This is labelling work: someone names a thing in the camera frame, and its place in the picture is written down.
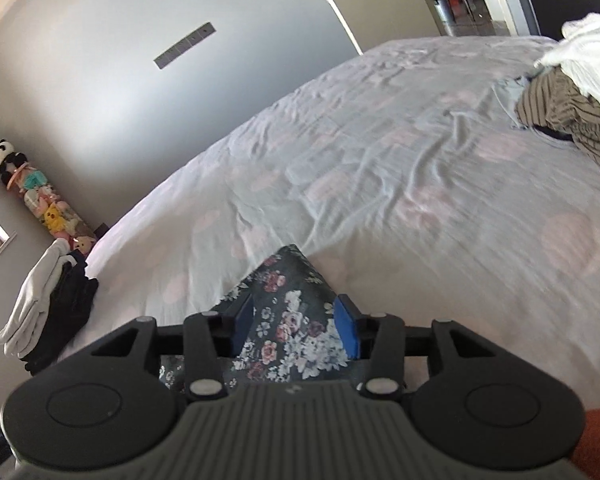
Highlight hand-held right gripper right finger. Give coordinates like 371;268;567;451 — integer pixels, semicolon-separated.
332;296;507;402

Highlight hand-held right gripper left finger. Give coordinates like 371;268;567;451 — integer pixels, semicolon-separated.
87;294;255;402

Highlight dark floral garment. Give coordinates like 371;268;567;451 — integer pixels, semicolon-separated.
157;244;377;392

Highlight black folded clothes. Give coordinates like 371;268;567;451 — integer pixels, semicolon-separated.
22;259;100;376

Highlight brown striped garment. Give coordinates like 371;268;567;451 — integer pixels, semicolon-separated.
515;66;600;180

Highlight stack of plush toys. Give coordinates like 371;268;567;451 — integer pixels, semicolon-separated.
0;139;99;257

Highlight light blue garment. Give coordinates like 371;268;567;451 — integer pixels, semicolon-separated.
491;76;537;128

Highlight bed with pink-dotted sheet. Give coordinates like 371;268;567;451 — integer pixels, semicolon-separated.
55;35;600;413

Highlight grey wall strip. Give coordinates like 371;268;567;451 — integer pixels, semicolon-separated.
153;21;215;69

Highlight beige door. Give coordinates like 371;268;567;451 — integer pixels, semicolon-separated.
300;0;447;56

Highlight dark navy garment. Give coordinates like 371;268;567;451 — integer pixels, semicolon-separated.
532;124;578;147

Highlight white folded clothes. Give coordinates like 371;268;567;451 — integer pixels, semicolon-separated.
0;237;77;359

